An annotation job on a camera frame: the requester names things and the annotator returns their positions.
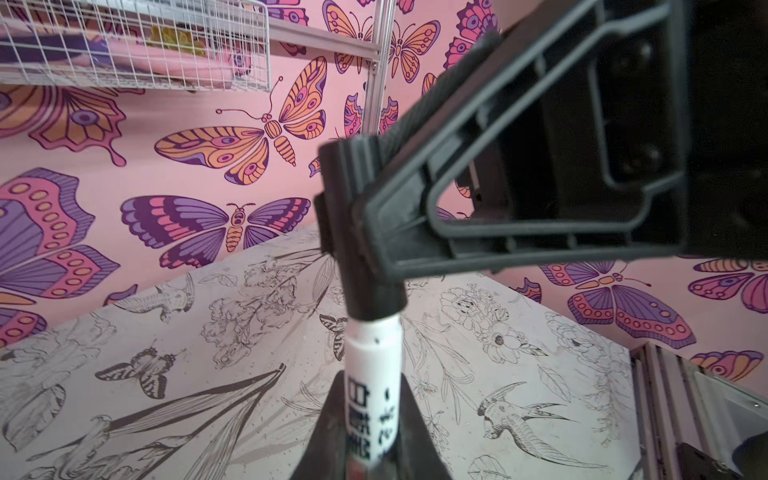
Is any white wire basket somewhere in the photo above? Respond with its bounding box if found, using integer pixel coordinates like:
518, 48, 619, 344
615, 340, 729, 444
1, 1, 272, 91

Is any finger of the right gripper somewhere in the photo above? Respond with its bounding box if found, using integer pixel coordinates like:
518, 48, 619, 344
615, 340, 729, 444
355, 1, 767, 280

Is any aluminium rail base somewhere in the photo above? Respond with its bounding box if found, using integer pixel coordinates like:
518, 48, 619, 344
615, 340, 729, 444
630, 343, 767, 479

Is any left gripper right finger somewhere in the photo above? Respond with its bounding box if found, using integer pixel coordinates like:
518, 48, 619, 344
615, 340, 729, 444
392, 375, 450, 480

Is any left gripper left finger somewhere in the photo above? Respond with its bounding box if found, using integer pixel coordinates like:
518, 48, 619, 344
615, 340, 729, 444
290, 371, 347, 480

